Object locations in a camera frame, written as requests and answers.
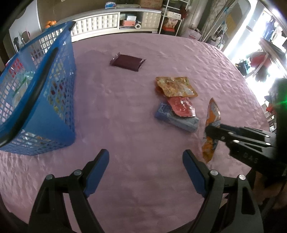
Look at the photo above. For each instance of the dark purple snack packet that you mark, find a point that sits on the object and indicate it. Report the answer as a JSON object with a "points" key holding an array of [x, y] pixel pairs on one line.
{"points": [[127, 62]]}

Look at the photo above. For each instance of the red foil snack packet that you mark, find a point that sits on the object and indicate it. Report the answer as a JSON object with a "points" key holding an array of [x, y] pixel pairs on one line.
{"points": [[181, 106]]}

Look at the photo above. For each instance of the pink tote bag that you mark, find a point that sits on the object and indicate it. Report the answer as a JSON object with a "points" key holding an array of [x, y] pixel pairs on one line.
{"points": [[190, 34]]}

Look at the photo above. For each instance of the arched grey board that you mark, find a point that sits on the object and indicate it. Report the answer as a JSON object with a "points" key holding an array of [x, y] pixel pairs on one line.
{"points": [[237, 20]]}

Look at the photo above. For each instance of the gold foil snack packet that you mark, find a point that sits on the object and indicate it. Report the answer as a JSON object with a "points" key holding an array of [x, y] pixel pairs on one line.
{"points": [[177, 86]]}

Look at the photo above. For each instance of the blue plastic mesh basket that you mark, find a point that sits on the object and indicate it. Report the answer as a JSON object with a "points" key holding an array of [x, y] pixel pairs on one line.
{"points": [[56, 100]]}

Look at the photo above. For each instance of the orange printed bag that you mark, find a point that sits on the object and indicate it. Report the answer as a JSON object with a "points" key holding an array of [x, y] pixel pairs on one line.
{"points": [[172, 22]]}

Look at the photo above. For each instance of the red garment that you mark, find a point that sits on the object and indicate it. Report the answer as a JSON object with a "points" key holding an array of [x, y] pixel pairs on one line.
{"points": [[259, 59]]}

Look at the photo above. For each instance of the leaning mattress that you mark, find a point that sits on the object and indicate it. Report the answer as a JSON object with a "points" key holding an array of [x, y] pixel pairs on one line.
{"points": [[213, 18]]}

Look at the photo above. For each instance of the paper towel roll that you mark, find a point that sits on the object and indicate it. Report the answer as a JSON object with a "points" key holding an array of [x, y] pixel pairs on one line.
{"points": [[138, 26]]}

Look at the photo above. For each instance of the heap of oranges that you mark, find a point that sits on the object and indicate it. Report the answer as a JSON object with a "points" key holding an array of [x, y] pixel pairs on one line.
{"points": [[50, 24]]}

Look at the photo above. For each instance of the blue snack box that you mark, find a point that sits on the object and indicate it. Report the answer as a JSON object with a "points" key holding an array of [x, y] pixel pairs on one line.
{"points": [[179, 123]]}

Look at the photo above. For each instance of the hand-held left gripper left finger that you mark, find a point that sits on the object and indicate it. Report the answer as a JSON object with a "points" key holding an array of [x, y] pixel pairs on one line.
{"points": [[96, 174]]}

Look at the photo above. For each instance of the white tufted television cabinet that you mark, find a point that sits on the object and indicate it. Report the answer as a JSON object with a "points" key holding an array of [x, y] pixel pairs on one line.
{"points": [[96, 22]]}

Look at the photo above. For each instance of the tall round air conditioner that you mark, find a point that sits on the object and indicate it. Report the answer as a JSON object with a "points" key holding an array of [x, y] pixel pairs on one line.
{"points": [[196, 13]]}

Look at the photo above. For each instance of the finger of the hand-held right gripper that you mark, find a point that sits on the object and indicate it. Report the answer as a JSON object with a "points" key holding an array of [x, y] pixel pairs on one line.
{"points": [[246, 132], [251, 152]]}

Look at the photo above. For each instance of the clothes drying rack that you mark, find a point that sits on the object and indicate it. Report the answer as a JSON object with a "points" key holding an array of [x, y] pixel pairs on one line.
{"points": [[269, 47]]}

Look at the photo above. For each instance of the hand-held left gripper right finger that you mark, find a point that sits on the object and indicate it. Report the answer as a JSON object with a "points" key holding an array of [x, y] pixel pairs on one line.
{"points": [[195, 174]]}

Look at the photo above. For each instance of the blue tissue box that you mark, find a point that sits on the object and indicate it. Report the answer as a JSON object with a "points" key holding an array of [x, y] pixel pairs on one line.
{"points": [[110, 5]]}

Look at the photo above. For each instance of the white shelf rack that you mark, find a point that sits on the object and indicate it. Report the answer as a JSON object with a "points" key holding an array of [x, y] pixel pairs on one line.
{"points": [[161, 20]]}

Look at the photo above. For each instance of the pink tablecloth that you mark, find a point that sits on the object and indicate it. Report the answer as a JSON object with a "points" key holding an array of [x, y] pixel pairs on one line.
{"points": [[125, 116]]}

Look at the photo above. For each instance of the red black box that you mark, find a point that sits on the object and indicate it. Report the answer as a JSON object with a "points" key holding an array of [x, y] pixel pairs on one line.
{"points": [[168, 31]]}

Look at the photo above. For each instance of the orange box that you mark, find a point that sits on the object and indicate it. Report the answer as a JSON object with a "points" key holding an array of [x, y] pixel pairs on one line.
{"points": [[129, 23]]}

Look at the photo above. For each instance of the long orange snack packet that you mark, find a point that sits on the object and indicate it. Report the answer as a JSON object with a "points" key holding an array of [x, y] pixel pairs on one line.
{"points": [[213, 112]]}

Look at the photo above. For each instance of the cardboard box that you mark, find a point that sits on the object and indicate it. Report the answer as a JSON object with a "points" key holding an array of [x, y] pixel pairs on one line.
{"points": [[151, 4]]}

